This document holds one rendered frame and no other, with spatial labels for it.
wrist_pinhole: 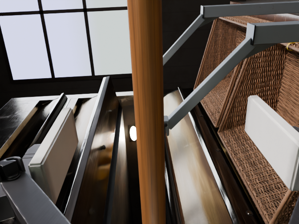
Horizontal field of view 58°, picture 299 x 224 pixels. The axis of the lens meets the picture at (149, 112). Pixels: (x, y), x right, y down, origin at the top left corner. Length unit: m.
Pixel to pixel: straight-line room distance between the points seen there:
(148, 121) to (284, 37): 0.47
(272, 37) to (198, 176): 0.62
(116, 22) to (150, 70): 2.89
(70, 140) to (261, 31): 0.53
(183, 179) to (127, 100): 0.90
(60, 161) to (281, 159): 0.13
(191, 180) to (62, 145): 0.93
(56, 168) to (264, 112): 0.13
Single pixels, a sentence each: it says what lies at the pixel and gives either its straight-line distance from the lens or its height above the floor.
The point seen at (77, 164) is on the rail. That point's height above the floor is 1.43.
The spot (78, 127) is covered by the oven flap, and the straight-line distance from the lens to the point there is 1.52.
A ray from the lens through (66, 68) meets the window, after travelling 3.30.
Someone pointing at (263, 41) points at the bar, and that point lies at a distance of 0.66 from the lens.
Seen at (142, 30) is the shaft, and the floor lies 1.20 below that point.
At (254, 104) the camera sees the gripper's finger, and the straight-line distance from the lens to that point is 0.20.
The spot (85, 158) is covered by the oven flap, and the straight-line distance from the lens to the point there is 0.99.
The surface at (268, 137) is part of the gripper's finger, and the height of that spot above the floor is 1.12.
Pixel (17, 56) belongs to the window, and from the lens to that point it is 3.44.
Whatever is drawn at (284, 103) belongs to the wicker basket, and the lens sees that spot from 1.30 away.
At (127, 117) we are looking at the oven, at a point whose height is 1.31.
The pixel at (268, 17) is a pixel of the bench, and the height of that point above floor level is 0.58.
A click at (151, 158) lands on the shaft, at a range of 0.29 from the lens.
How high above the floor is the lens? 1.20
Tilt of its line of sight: 1 degrees down
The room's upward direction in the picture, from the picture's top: 93 degrees counter-clockwise
